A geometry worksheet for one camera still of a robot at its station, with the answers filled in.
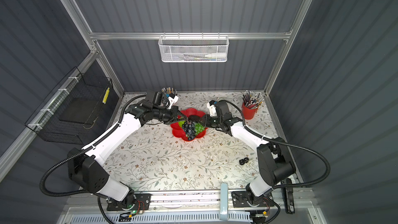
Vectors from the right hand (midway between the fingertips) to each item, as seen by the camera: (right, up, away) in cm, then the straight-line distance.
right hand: (201, 121), depth 87 cm
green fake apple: (-12, -1, +2) cm, 12 cm away
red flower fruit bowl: (-15, -8, +12) cm, 21 cm away
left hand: (-7, +3, -11) cm, 13 cm away
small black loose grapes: (+22, -22, -2) cm, 31 cm away
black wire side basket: (-61, +5, -17) cm, 64 cm away
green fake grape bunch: (-2, -5, +6) cm, 8 cm away
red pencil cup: (+32, +4, +18) cm, 37 cm away
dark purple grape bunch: (-6, -3, -7) cm, 10 cm away
